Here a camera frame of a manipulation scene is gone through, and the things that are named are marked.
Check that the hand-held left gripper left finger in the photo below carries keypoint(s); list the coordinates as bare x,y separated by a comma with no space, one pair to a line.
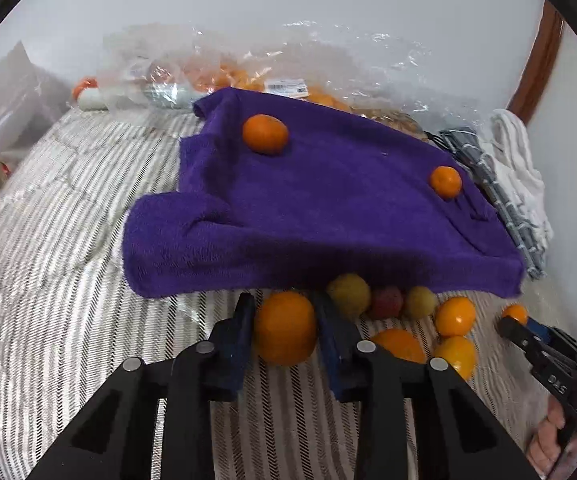
242,345

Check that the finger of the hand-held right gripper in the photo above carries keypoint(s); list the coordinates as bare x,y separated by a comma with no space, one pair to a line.
540,330
513,332

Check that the orange tangerine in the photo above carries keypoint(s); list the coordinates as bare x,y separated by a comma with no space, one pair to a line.
82,86

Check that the purple towel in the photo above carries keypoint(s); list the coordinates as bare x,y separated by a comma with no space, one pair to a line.
328,210

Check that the large orange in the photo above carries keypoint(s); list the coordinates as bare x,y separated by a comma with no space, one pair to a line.
265,133
284,327

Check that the grey checked cloth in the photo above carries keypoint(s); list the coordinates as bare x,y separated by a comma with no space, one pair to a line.
498,195

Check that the crumpled clear plastic bag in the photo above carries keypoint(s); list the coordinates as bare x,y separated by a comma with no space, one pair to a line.
133,55

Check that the yellow-green plum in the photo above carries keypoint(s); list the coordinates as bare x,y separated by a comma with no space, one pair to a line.
349,296
421,303

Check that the bag of brown snacks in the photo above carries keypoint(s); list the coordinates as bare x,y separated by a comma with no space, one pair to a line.
403,122

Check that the clear plastic bag of oranges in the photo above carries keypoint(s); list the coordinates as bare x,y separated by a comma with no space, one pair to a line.
238,77

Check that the brown wooden door frame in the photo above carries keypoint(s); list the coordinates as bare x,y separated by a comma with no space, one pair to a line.
538,60

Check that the person's right hand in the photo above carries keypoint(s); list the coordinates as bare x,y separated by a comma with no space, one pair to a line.
543,445

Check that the white towel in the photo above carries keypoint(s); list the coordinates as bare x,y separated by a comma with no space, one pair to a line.
518,170

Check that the red plum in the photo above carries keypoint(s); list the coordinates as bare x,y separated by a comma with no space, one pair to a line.
387,304

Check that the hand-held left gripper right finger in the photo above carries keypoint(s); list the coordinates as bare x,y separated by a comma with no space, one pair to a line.
329,345

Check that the small orange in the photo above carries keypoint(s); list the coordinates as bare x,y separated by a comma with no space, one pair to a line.
446,181
455,316
401,346
514,313
457,356

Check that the large clear plastic bag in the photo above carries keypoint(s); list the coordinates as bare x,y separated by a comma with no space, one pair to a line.
13,100

